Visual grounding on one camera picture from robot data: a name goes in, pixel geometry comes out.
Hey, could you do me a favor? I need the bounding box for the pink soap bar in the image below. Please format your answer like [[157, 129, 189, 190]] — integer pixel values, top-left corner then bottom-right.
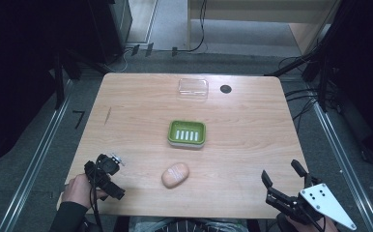
[[160, 161, 190, 189]]

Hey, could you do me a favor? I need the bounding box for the person's left hand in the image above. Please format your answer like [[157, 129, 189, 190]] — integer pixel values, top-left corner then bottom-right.
[[61, 173, 109, 211]]

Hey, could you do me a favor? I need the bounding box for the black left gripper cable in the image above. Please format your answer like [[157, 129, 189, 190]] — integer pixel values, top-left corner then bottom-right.
[[89, 160, 104, 232]]

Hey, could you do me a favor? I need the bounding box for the black floor cable bundle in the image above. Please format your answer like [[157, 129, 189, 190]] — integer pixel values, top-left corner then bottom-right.
[[283, 55, 337, 133]]

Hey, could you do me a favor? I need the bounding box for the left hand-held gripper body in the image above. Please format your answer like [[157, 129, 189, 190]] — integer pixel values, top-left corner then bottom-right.
[[83, 153, 125, 191]]

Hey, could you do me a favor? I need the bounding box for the person's right hand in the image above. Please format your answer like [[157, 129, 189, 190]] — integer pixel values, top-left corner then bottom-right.
[[285, 215, 337, 232]]

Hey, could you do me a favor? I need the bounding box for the metal floor rail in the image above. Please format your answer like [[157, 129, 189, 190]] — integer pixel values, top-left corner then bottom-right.
[[0, 79, 75, 232], [312, 101, 373, 232]]

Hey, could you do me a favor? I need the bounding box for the black cabinet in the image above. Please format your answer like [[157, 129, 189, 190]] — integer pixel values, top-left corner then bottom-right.
[[87, 0, 134, 65]]

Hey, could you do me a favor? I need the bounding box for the light wooden furniture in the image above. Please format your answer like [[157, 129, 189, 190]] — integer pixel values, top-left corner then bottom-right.
[[186, 0, 341, 56]]

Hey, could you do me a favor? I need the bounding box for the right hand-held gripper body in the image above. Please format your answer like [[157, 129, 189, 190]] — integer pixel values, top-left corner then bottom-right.
[[265, 182, 359, 232]]

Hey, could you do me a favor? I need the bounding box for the clear plastic lid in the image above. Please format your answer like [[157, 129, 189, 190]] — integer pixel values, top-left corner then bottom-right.
[[177, 77, 210, 101]]

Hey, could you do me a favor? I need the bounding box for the black stand leg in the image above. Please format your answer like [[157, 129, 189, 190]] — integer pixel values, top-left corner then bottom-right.
[[264, 38, 331, 78], [52, 47, 83, 111]]

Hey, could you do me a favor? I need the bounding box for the black hanging cable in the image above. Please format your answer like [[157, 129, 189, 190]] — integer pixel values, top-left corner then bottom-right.
[[174, 0, 209, 55]]

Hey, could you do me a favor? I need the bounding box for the green soap dish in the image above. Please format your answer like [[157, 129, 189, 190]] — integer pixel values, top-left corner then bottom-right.
[[166, 119, 208, 150]]

